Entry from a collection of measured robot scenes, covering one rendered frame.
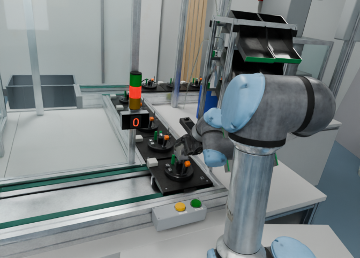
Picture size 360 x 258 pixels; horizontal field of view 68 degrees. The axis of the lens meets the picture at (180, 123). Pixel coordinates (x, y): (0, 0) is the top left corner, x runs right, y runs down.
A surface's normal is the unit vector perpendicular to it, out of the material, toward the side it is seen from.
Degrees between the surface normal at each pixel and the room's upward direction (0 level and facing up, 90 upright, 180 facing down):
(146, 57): 90
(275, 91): 46
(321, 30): 90
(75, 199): 0
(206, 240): 0
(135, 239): 0
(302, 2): 90
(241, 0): 90
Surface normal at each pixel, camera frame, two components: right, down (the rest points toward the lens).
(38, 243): 0.40, 0.41
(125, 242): 0.11, -0.91
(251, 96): 0.08, -0.10
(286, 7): -0.91, 0.07
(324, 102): 0.36, 0.01
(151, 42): 0.09, 0.41
